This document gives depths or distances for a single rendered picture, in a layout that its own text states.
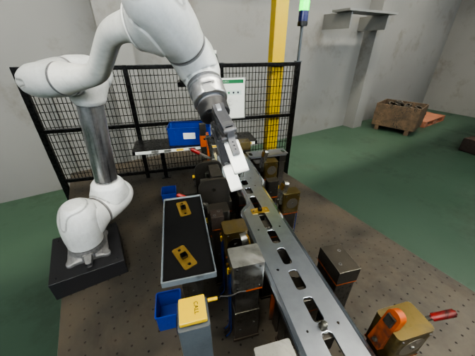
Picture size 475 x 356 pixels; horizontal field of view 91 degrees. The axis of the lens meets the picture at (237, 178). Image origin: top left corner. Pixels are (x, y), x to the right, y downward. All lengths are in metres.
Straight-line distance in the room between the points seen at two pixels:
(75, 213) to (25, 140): 2.51
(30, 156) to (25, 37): 1.28
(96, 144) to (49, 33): 2.35
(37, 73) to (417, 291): 1.68
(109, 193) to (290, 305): 0.94
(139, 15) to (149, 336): 1.03
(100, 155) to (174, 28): 0.80
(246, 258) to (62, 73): 0.77
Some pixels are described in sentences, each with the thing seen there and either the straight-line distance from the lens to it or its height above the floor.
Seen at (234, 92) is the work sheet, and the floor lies 1.35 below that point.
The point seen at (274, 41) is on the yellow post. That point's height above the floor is 1.69.
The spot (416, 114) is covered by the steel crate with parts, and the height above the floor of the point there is 0.46.
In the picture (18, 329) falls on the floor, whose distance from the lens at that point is 2.39.
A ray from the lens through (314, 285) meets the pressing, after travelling 0.86.
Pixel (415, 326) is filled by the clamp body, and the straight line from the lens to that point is 0.82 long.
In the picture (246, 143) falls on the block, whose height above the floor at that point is 1.05.
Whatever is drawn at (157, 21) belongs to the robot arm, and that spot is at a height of 1.71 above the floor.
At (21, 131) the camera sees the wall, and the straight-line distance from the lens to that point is 3.62.
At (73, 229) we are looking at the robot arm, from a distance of 1.23.
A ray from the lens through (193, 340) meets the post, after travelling 0.64.
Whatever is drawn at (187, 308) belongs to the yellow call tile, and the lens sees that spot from 0.61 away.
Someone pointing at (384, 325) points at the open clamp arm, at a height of 1.06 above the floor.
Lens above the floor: 1.67
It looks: 30 degrees down
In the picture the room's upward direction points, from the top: straight up
